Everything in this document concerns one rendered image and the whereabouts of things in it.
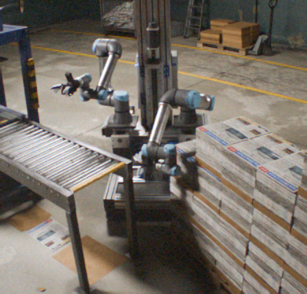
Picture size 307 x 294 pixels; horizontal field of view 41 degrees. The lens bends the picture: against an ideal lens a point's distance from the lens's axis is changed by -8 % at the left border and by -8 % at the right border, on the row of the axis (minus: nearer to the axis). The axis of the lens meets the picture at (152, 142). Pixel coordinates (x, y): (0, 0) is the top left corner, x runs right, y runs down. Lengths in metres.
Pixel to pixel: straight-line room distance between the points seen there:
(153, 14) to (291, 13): 6.35
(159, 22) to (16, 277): 2.16
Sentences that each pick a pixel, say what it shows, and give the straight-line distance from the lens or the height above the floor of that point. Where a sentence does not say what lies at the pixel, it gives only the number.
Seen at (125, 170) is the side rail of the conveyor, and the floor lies 0.75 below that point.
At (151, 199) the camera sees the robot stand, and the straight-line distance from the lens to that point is 3.43.
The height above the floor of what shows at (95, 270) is 0.00.
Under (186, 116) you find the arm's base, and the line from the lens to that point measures 3.22.
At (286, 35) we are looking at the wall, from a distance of 9.43.
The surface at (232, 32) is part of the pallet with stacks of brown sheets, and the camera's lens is 8.80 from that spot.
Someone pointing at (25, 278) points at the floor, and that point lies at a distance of 3.17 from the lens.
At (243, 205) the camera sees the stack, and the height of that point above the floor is 0.79.
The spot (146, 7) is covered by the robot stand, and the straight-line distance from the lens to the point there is 3.22.
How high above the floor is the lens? 2.10
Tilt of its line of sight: 26 degrees down
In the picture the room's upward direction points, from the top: 2 degrees counter-clockwise
